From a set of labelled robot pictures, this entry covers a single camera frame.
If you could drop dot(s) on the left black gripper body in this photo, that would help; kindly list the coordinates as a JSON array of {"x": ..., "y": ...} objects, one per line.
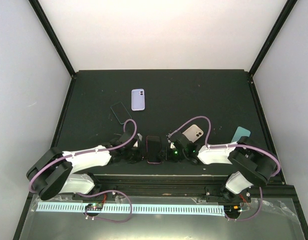
[{"x": 129, "y": 155}]

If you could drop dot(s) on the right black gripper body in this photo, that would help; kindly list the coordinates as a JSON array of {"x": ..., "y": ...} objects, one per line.
[{"x": 177, "y": 156}]

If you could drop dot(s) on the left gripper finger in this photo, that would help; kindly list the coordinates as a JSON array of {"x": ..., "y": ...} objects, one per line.
[
  {"x": 138, "y": 159},
  {"x": 141, "y": 147}
]

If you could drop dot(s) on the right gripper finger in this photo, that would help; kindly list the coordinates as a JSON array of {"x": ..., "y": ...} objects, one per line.
[
  {"x": 166, "y": 147},
  {"x": 165, "y": 156}
]

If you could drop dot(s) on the black phone case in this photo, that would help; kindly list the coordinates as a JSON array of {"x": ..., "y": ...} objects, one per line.
[{"x": 153, "y": 162}]

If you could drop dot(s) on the beige phone case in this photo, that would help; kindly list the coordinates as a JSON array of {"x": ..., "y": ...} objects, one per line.
[{"x": 193, "y": 133}]

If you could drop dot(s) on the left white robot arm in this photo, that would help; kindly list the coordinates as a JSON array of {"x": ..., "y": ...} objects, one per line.
[{"x": 68, "y": 172}]

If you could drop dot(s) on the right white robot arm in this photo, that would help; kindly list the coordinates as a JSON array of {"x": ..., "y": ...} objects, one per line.
[{"x": 252, "y": 166}]

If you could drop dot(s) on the teal-edged black phone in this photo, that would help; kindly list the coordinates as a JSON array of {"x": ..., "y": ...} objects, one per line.
[{"x": 120, "y": 112}]

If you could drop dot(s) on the lilac phone case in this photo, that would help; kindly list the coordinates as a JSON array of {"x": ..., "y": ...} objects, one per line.
[{"x": 138, "y": 99}]

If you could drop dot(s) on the teal phone case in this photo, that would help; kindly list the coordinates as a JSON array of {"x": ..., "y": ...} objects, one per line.
[{"x": 239, "y": 133}]

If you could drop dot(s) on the left controller board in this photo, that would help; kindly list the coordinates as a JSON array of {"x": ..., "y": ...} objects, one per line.
[{"x": 94, "y": 207}]

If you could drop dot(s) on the controller board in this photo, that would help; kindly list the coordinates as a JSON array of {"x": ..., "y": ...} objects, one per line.
[
  {"x": 236, "y": 208},
  {"x": 94, "y": 207}
]

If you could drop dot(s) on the right controller board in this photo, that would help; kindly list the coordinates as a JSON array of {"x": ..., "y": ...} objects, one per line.
[{"x": 236, "y": 208}]

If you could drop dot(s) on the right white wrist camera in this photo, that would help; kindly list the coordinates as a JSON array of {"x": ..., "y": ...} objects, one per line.
[{"x": 170, "y": 144}]

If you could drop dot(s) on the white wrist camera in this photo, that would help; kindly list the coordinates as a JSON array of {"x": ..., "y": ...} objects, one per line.
[
  {"x": 138, "y": 140},
  {"x": 170, "y": 144}
]

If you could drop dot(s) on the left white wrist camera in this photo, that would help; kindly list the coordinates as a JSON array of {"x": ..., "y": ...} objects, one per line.
[{"x": 138, "y": 140}]

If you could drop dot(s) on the white slotted cable duct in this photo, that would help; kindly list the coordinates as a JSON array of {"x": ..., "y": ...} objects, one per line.
[{"x": 153, "y": 209}]

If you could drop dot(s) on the black front aluminium rail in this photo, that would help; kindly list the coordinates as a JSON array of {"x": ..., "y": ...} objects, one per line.
[{"x": 210, "y": 187}]

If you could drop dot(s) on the left black frame post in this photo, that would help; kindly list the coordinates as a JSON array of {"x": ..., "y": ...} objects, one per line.
[{"x": 36, "y": 6}]

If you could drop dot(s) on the black frame post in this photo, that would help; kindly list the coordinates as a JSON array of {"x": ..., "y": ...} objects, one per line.
[
  {"x": 279, "y": 23},
  {"x": 36, "y": 6}
]

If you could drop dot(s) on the right black frame post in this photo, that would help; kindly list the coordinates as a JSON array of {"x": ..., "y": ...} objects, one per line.
[{"x": 279, "y": 23}]

